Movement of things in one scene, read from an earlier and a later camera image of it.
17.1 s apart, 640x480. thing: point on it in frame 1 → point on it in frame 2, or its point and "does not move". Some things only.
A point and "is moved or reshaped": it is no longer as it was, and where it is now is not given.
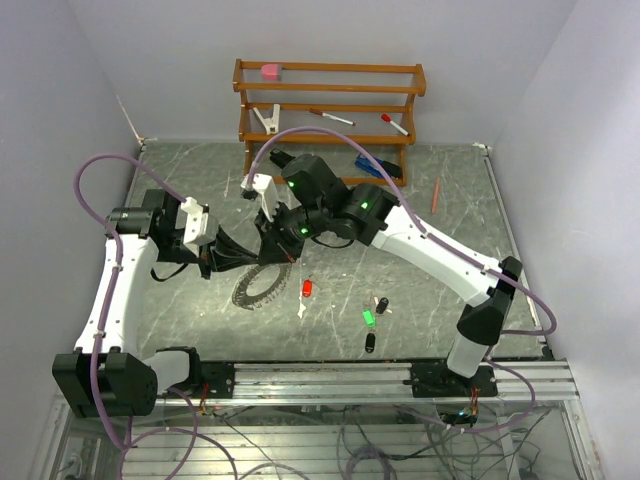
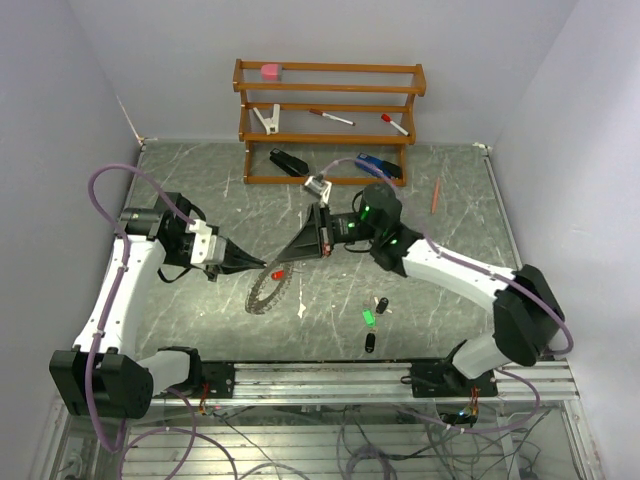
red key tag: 307,288 → 277,275
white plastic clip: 271,124 does not move
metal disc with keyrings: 257,286 is moved or reshaped
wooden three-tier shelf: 356,119 does not move
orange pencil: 436,191 does not move
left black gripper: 222,254 does not move
